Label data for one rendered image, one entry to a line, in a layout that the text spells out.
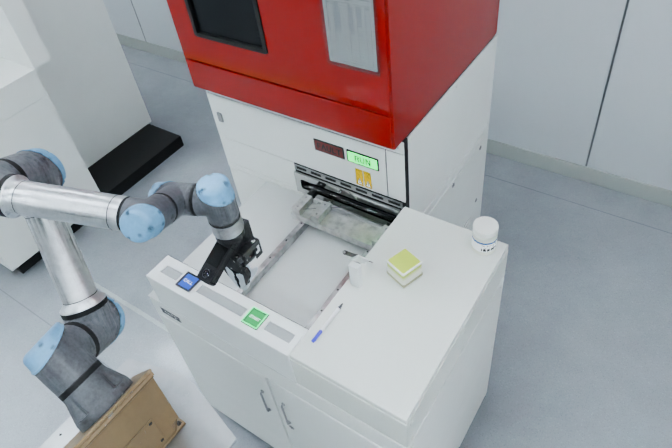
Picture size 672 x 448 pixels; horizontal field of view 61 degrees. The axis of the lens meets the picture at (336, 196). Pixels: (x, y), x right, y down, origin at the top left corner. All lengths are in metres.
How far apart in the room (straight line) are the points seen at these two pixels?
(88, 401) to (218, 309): 0.42
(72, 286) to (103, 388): 0.26
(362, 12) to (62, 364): 1.08
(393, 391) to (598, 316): 1.57
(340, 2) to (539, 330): 1.80
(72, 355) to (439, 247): 1.01
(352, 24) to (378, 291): 0.72
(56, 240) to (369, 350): 0.82
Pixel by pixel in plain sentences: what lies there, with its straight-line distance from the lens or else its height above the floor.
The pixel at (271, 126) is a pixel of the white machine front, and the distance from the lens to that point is 1.99.
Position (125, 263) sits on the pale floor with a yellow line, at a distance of 3.32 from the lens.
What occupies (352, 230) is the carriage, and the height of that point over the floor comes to 0.88.
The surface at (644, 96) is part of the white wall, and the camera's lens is 3.10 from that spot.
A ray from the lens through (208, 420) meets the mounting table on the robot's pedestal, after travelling 1.67.
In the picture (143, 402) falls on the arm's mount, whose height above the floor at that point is 1.03.
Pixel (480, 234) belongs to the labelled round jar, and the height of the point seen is 1.05.
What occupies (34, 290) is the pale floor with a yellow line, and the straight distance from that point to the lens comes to 3.46.
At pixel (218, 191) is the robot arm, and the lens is 1.24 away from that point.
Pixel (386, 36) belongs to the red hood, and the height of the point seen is 1.58.
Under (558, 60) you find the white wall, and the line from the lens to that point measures 3.11.
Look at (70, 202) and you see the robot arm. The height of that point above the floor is 1.50.
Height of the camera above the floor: 2.25
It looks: 43 degrees down
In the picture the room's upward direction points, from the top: 8 degrees counter-clockwise
